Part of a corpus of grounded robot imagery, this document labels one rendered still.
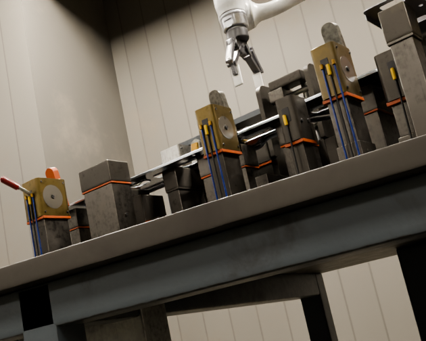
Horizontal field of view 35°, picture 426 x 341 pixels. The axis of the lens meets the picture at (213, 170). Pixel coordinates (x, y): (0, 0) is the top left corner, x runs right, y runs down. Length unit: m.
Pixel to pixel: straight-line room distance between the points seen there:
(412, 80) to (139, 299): 0.58
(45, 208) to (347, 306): 2.68
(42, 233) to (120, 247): 0.94
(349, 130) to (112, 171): 0.73
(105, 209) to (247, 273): 0.90
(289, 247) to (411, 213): 0.18
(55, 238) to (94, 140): 2.76
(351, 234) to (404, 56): 0.37
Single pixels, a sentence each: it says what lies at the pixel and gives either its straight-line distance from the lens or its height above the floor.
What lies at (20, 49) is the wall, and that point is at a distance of 4.58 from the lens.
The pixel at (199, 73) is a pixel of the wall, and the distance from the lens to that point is 4.93.
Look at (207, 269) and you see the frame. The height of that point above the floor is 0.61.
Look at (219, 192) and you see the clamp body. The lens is 1.61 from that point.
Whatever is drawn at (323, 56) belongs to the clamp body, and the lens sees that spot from 1.46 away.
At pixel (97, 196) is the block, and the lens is 1.89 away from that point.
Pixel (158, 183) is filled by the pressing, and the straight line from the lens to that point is 2.10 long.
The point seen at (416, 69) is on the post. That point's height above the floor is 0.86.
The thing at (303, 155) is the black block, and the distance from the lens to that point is 1.51.
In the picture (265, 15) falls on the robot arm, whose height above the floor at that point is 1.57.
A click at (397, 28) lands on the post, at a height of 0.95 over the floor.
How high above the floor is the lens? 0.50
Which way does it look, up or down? 14 degrees up
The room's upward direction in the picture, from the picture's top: 12 degrees counter-clockwise
